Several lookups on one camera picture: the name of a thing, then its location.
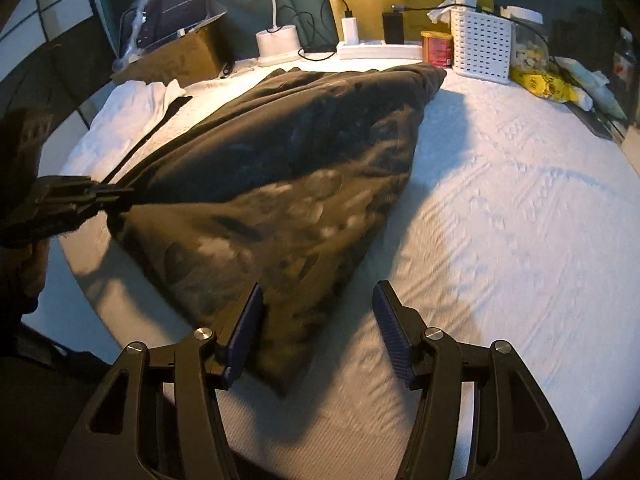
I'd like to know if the white plastic packet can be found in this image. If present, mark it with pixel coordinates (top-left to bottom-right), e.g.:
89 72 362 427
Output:
554 56 628 122

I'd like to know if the white charger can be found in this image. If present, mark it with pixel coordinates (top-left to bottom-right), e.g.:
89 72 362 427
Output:
341 9 360 45

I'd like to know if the brown t-shirt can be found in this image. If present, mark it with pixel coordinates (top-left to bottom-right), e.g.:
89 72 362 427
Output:
106 62 448 397

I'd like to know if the white plastic basket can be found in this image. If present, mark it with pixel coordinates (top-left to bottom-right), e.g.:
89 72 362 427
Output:
450 6 517 84

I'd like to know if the red can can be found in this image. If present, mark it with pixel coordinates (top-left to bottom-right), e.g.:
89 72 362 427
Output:
420 31 455 69

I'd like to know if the white tablecloth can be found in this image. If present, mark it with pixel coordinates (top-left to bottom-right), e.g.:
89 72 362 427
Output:
59 54 640 480

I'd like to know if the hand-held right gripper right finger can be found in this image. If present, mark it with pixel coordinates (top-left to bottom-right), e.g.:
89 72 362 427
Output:
372 280 583 480

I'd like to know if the white cloth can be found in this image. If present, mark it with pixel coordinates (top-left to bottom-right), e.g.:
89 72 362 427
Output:
89 79 187 163

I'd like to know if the black lamp cable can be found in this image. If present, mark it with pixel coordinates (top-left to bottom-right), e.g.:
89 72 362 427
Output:
272 4 341 60

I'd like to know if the black charger plug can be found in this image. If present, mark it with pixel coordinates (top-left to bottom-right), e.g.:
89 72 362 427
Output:
382 10 405 46

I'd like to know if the clear plastic bottle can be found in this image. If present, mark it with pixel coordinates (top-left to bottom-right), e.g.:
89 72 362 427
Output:
611 29 640 93

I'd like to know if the yellow snack packet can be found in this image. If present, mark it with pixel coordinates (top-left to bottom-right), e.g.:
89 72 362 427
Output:
510 67 576 104

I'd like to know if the white desk lamp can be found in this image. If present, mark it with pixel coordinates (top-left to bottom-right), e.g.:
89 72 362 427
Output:
252 0 302 67

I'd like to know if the laptop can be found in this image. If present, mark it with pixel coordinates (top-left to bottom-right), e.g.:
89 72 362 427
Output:
119 0 227 56

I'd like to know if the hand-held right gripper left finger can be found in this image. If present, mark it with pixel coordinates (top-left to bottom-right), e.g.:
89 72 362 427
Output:
52 282 265 480

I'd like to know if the small white box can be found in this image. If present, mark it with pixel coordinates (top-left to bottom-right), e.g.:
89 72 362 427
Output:
336 40 425 61

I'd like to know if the white tissue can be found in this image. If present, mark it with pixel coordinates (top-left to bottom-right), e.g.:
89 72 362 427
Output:
426 0 482 25

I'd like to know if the clear jar with white lid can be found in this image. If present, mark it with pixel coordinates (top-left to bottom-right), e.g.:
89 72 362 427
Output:
500 5 552 81

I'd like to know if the black strap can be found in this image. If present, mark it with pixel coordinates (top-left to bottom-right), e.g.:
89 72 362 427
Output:
100 94 195 187

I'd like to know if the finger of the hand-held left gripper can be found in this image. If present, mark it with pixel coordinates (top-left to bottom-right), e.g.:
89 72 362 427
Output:
85 182 137 213

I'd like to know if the cardboard box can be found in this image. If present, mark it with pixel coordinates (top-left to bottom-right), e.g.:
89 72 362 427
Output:
111 7 228 86

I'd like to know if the person's left hand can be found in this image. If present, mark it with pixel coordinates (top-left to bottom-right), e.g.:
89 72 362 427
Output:
0 237 51 313

